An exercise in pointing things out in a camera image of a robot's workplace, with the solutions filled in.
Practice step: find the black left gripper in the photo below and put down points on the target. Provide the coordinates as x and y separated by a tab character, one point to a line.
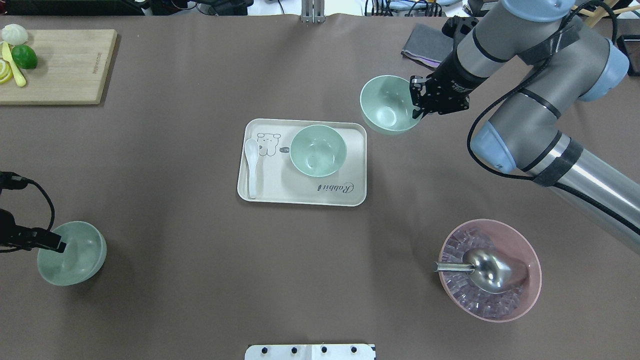
36	238

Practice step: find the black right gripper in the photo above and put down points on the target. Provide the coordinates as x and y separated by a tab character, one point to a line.
456	79

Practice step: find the green bowl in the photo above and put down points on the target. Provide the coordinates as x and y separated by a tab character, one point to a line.
387	106
84	255
318	151

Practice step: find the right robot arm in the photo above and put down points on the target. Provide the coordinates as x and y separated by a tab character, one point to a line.
570	62

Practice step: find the grey folded cloth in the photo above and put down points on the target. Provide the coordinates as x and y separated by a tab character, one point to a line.
427	45

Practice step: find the green bowl on tray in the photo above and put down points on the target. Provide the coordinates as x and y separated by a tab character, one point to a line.
318	151

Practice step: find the cream rabbit tray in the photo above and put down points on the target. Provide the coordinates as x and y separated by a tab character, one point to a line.
278	181

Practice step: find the pink bowl with ice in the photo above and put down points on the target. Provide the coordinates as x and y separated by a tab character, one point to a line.
495	235

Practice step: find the yellow plastic knife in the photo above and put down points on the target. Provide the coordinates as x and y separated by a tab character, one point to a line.
18	76

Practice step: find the lemon slice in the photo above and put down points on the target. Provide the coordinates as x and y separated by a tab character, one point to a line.
6	71

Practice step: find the white ceramic spoon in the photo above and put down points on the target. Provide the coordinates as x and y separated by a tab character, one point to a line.
251	151

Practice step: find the wooden cutting board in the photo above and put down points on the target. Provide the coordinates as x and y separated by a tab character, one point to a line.
73	67

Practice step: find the green lime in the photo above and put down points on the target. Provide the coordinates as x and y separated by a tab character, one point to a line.
24	56

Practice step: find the metal ice scoop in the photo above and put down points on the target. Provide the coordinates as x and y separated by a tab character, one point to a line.
491	270

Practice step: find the white garlic bulb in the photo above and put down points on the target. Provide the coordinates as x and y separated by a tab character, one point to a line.
14	34

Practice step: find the aluminium frame post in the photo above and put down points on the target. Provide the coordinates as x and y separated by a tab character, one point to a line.
313	11

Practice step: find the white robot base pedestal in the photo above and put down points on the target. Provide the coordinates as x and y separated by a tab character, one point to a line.
320	351

